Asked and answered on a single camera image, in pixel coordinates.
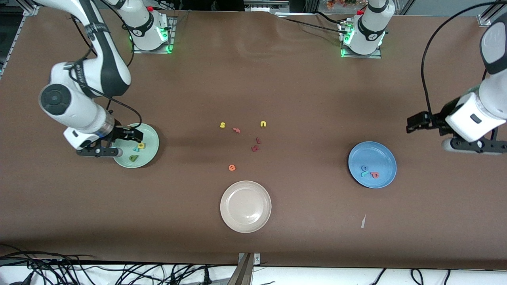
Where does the black cable bundle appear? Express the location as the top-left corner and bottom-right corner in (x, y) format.
(0, 243), (222, 285)

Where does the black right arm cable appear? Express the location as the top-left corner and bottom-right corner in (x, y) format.
(69, 0), (142, 129)

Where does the green plate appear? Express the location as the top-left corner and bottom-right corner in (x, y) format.
(113, 123), (160, 169)

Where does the beige plate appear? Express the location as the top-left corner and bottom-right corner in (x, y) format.
(220, 180), (273, 234)

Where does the dark metal mount post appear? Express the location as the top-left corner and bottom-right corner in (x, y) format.
(227, 253), (254, 285)

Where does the black power cable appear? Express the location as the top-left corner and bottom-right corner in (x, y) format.
(282, 17), (347, 35)
(313, 11), (359, 25)

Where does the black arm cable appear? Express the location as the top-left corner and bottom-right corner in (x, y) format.
(421, 1), (507, 116)
(69, 0), (142, 129)

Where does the aluminium frame profile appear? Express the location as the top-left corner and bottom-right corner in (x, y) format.
(0, 0), (40, 78)
(477, 0), (507, 27)

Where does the silver bracket plate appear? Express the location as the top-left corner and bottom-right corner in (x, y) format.
(238, 253), (261, 266)

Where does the blue plate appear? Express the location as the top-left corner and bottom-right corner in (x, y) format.
(348, 141), (397, 189)

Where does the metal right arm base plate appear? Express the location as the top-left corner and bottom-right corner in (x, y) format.
(133, 16), (175, 54)

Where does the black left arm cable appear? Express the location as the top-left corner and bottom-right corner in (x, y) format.
(421, 1), (507, 116)

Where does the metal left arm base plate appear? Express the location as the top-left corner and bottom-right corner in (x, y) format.
(339, 22), (383, 59)

